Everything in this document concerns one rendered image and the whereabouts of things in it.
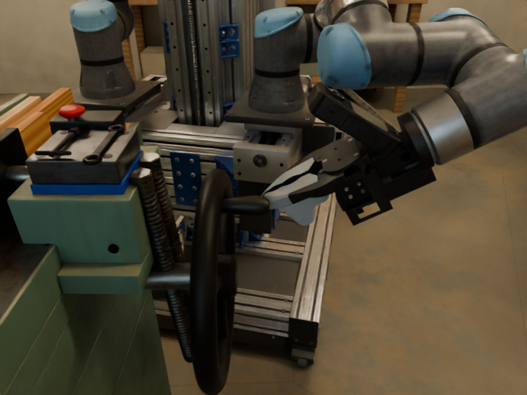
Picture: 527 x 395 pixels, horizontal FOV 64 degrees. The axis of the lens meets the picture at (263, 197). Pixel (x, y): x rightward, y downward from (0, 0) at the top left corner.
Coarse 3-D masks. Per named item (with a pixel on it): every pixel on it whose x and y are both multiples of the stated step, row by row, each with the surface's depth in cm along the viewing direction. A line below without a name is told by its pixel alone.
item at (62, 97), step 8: (64, 88) 84; (56, 96) 80; (64, 96) 82; (72, 96) 85; (40, 104) 76; (48, 104) 76; (56, 104) 79; (64, 104) 82; (32, 112) 72; (48, 112) 76; (56, 112) 79; (16, 120) 69; (48, 120) 76
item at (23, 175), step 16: (16, 128) 53; (0, 144) 49; (16, 144) 52; (0, 160) 49; (16, 160) 52; (0, 176) 49; (16, 176) 50; (0, 192) 49; (0, 208) 49; (0, 224) 50
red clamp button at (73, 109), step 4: (72, 104) 51; (76, 104) 51; (60, 108) 50; (64, 108) 50; (68, 108) 50; (72, 108) 50; (76, 108) 50; (80, 108) 50; (84, 108) 51; (60, 112) 49; (64, 112) 49; (68, 112) 49; (72, 112) 49; (76, 112) 50; (80, 112) 50; (84, 112) 50; (64, 116) 49; (68, 116) 49; (72, 116) 49; (76, 116) 50
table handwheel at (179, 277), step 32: (224, 192) 60; (224, 224) 59; (192, 256) 43; (224, 256) 55; (160, 288) 56; (192, 288) 42; (224, 288) 54; (192, 320) 42; (224, 320) 60; (192, 352) 44; (224, 352) 60; (224, 384) 53
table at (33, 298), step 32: (128, 128) 77; (0, 256) 46; (32, 256) 46; (0, 288) 42; (32, 288) 43; (64, 288) 49; (96, 288) 49; (128, 288) 49; (0, 320) 38; (32, 320) 43; (0, 352) 38; (0, 384) 38
